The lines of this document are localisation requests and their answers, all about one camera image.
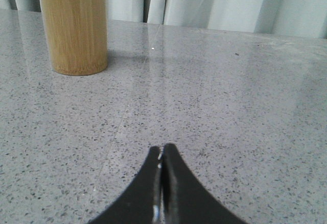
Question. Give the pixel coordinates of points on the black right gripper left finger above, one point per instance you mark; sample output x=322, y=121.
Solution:
x=141, y=200

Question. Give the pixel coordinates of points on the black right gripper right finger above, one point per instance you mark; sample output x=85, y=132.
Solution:
x=184, y=197

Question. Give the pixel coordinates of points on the bamboo wooden cup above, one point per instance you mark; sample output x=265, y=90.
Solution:
x=76, y=33

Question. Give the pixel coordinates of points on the grey-white curtain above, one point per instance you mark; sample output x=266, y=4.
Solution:
x=304, y=18

